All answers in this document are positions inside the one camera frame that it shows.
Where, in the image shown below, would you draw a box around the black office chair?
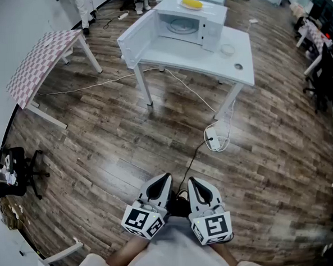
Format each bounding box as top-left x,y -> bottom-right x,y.
300,42 -> 333,115
0,145 -> 52,203

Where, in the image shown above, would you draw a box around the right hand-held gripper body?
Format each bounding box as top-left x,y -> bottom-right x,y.
185,173 -> 235,246

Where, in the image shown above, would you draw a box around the person's black trousers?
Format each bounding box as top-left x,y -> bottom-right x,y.
166,189 -> 193,219

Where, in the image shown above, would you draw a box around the grey plate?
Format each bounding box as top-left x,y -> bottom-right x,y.
169,16 -> 199,36

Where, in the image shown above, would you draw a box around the white microwave oven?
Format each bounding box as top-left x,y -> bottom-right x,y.
152,0 -> 231,57

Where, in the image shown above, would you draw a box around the long white floor cable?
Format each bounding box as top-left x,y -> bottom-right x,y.
35,67 -> 161,97

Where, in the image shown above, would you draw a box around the dark computer monitor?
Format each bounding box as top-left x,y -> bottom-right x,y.
307,0 -> 333,42

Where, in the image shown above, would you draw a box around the beige round plate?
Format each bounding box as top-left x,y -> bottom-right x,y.
179,0 -> 205,12

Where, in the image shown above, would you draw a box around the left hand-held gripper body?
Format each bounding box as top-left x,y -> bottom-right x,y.
118,173 -> 177,242

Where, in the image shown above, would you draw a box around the white power strip cable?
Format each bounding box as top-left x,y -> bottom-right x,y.
165,64 -> 239,155

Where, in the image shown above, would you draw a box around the person's right forearm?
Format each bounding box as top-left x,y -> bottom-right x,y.
211,241 -> 239,266

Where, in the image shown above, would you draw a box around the yellow corn cob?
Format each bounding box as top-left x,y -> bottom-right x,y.
181,0 -> 204,11

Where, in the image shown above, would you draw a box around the white desk with patterned cloth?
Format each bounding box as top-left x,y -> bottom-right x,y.
293,15 -> 333,77

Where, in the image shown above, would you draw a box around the white desk frame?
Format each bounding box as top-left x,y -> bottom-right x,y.
35,241 -> 87,266

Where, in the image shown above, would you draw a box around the black floor cable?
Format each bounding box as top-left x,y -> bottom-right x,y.
177,137 -> 217,191

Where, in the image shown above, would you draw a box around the person's left forearm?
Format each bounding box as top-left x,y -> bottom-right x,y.
104,236 -> 152,266

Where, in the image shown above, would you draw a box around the pink checkered table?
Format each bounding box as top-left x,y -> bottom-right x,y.
2,27 -> 107,133

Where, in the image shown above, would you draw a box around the person's light shirt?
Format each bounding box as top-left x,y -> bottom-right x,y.
62,209 -> 273,266

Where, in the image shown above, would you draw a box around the white table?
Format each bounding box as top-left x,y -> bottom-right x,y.
120,24 -> 258,126

